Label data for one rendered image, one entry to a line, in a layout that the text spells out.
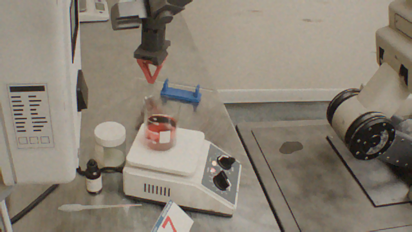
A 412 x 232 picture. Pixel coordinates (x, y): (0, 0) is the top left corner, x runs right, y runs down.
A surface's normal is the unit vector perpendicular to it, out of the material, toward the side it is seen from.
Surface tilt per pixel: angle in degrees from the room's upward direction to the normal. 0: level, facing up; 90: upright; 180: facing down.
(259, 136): 0
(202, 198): 90
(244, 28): 90
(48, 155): 90
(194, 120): 0
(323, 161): 0
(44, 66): 90
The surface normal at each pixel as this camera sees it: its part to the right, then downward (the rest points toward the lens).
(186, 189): -0.15, 0.53
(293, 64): 0.21, 0.55
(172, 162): 0.11, -0.83
